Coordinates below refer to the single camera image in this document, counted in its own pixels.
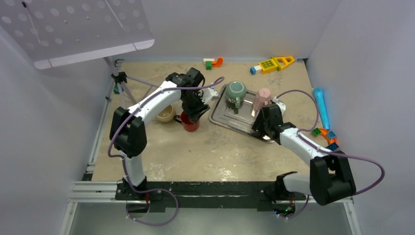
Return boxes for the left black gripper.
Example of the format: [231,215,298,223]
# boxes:
[181,92,210,124]

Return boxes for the red mug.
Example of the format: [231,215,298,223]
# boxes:
[174,112,200,132]

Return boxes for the pink mug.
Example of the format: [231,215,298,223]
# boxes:
[251,88,272,117]

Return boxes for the beige mug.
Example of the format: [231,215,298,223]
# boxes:
[156,105,176,124]

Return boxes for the teal green mug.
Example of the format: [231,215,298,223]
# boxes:
[225,81,247,109]

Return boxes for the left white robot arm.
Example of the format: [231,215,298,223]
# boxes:
[109,68,209,200]

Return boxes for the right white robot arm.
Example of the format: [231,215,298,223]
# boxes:
[253,103,356,206]

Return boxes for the silver metal tray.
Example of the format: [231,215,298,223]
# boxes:
[208,84,273,143]

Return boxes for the orange green toy pieces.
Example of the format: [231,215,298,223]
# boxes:
[203,57,224,70]

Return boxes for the blue white toy block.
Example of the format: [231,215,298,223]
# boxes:
[250,65,262,75]

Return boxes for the blue toy microphone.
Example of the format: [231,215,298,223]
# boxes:
[313,87,330,129]

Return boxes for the yellow toy phone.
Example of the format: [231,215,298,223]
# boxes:
[258,58,281,74]

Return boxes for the orange blue toy blocks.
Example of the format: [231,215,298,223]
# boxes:
[312,128,339,151]

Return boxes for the orange triangle toy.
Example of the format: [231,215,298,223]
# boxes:
[272,56,295,71]

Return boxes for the grey tripod stand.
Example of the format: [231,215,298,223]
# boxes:
[103,57,159,108]

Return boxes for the white perforated board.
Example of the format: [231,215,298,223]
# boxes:
[0,0,155,70]

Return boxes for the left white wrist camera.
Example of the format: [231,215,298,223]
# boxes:
[201,88,219,104]

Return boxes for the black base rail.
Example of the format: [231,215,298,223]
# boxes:
[115,181,306,212]

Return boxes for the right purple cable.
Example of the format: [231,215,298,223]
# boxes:
[274,89,386,220]

